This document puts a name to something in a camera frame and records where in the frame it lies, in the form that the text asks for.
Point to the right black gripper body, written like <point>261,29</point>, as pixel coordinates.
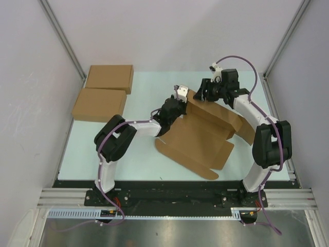
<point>217,91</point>

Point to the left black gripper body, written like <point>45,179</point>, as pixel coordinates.
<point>180,109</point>

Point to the cardboard box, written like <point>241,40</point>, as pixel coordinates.
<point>112,77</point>
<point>98,105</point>
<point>199,140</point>

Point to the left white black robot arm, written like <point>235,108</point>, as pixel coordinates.
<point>114,139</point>

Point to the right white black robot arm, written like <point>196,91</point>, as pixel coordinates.
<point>272,140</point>

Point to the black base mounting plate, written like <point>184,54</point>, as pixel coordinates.
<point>224,194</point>

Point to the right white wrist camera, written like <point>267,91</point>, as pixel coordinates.
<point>216,73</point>

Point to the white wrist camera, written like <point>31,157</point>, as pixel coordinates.
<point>216,73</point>
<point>181,93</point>

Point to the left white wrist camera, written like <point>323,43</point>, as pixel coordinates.
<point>181,93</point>

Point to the right aluminium frame post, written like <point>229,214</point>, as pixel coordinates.
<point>287,35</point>

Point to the aluminium frame post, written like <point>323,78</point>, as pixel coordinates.
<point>287,35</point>
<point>53,20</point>

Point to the aluminium front rail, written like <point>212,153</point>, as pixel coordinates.
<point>280,199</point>

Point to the white slotted cable duct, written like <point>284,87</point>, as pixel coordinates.
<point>109,214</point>

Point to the left aluminium frame post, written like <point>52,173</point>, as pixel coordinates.
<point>53,20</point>

